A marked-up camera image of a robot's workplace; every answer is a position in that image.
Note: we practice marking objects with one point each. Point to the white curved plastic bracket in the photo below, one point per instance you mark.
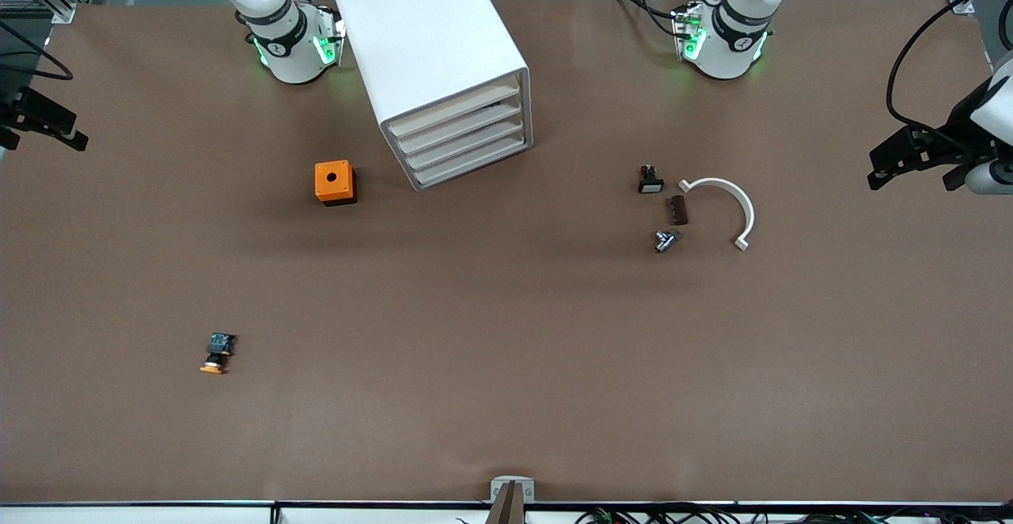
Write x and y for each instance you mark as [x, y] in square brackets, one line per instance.
[736, 195]

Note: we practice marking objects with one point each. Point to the black white rectangular switch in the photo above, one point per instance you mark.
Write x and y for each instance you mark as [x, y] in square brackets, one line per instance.
[650, 182]

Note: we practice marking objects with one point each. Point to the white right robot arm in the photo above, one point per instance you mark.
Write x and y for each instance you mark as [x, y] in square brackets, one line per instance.
[289, 49]

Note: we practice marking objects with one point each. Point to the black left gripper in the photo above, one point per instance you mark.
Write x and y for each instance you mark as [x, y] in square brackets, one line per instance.
[952, 141]

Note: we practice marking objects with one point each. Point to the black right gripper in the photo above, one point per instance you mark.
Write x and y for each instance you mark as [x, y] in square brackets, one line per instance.
[17, 104]

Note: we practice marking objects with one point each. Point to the small silver metal connector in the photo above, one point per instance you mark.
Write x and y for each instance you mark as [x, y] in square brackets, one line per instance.
[665, 241]

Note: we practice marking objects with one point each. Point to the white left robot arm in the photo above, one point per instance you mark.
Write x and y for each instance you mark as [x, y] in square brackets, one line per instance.
[728, 41]

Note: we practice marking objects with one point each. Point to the white table edge rail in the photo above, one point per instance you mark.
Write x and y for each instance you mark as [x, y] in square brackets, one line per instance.
[158, 513]

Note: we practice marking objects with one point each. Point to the orange push button switch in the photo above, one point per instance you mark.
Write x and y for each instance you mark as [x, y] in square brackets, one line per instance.
[217, 354]

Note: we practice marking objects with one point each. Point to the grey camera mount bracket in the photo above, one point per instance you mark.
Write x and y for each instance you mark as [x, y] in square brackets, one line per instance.
[512, 492]

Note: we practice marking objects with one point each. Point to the brown terminal block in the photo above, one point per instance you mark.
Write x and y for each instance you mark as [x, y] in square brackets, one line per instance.
[677, 210]

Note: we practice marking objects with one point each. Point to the orange box with hole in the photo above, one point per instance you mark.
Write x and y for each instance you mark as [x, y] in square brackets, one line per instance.
[332, 180]

